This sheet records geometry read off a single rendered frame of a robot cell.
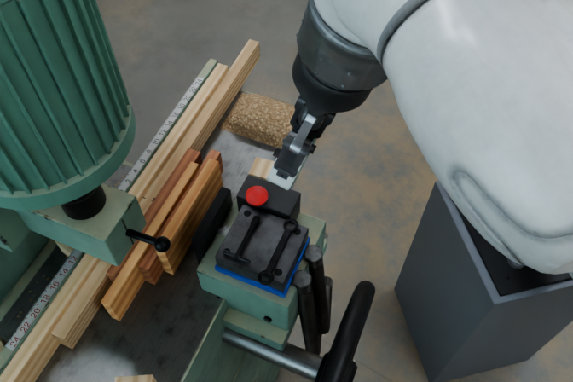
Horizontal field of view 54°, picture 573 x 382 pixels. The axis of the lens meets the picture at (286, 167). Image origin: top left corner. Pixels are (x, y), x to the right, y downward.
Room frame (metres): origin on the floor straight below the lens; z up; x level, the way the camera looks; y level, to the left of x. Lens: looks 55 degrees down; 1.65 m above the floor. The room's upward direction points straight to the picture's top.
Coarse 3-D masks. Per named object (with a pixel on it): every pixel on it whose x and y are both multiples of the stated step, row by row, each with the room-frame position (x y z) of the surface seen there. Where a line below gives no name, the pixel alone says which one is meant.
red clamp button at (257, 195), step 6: (258, 186) 0.41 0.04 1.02; (246, 192) 0.41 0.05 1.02; (252, 192) 0.40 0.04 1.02; (258, 192) 0.40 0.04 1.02; (264, 192) 0.40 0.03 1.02; (246, 198) 0.40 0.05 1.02; (252, 198) 0.39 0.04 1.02; (258, 198) 0.39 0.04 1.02; (264, 198) 0.40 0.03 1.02; (252, 204) 0.39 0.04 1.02; (258, 204) 0.39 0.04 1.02
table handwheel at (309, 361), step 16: (368, 288) 0.32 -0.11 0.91; (352, 304) 0.28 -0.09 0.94; (368, 304) 0.29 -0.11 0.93; (352, 320) 0.26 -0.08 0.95; (224, 336) 0.28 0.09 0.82; (240, 336) 0.28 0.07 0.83; (336, 336) 0.24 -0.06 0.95; (352, 336) 0.24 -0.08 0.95; (256, 352) 0.26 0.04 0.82; (272, 352) 0.26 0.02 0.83; (288, 352) 0.25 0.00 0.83; (304, 352) 0.26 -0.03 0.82; (336, 352) 0.22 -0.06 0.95; (352, 352) 0.22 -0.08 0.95; (288, 368) 0.24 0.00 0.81; (304, 368) 0.23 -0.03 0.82; (320, 368) 0.23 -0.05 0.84; (336, 368) 0.20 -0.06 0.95; (352, 368) 0.23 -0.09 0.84
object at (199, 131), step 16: (256, 48) 0.77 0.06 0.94; (240, 64) 0.73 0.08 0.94; (224, 80) 0.69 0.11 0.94; (240, 80) 0.71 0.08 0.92; (224, 96) 0.66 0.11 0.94; (208, 112) 0.62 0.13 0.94; (224, 112) 0.65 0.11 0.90; (192, 128) 0.58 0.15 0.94; (208, 128) 0.60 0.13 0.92; (192, 144) 0.55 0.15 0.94; (176, 160) 0.52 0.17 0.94; (160, 176) 0.49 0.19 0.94; (96, 272) 0.33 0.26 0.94; (96, 288) 0.31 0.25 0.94; (80, 304) 0.28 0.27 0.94; (96, 304) 0.29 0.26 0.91; (64, 320) 0.26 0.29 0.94; (80, 320) 0.27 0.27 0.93; (64, 336) 0.24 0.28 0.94; (80, 336) 0.25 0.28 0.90
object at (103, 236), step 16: (112, 192) 0.37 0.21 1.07; (48, 208) 0.35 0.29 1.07; (112, 208) 0.35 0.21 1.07; (128, 208) 0.35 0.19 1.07; (32, 224) 0.35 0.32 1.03; (48, 224) 0.34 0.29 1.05; (64, 224) 0.33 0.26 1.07; (80, 224) 0.33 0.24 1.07; (96, 224) 0.33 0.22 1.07; (112, 224) 0.33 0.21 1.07; (128, 224) 0.34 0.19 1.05; (144, 224) 0.36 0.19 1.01; (64, 240) 0.34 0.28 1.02; (80, 240) 0.32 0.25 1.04; (96, 240) 0.31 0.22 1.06; (112, 240) 0.32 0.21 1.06; (128, 240) 0.33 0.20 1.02; (96, 256) 0.32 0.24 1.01; (112, 256) 0.31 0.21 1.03
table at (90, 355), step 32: (224, 160) 0.55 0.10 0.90; (192, 256) 0.37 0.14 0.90; (160, 288) 0.32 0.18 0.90; (192, 288) 0.32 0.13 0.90; (96, 320) 0.28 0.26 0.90; (128, 320) 0.28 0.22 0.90; (160, 320) 0.28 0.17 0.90; (192, 320) 0.28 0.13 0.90; (224, 320) 0.29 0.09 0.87; (256, 320) 0.29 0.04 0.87; (64, 352) 0.23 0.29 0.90; (96, 352) 0.23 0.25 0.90; (128, 352) 0.23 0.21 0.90; (160, 352) 0.23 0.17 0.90; (192, 352) 0.23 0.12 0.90
